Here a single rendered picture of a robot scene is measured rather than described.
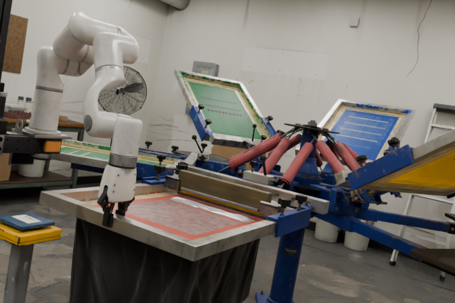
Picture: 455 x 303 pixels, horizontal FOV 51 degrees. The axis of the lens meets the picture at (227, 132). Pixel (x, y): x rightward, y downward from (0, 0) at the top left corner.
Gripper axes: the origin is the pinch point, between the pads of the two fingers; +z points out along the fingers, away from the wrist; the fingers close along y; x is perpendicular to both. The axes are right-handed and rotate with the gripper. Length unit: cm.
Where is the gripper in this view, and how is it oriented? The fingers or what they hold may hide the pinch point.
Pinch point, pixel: (114, 218)
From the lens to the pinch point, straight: 138.3
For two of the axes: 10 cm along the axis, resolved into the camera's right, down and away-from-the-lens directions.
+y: -5.0, -0.4, -8.7
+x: 8.5, 1.7, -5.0
